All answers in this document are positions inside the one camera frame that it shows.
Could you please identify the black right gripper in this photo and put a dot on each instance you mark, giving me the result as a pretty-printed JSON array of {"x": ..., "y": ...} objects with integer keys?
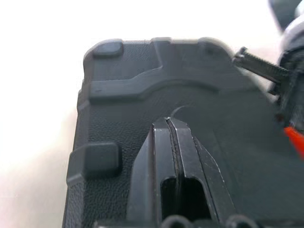
[{"x": 293, "y": 95}]

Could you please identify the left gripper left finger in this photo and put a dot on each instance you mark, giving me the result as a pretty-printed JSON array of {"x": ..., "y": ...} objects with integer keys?
[{"x": 152, "y": 166}]

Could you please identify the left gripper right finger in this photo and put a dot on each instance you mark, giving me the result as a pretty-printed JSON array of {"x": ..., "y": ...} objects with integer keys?
[{"x": 190, "y": 154}]

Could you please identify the black tool case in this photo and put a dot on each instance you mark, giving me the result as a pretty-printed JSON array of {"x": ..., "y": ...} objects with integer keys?
[{"x": 133, "y": 114}]

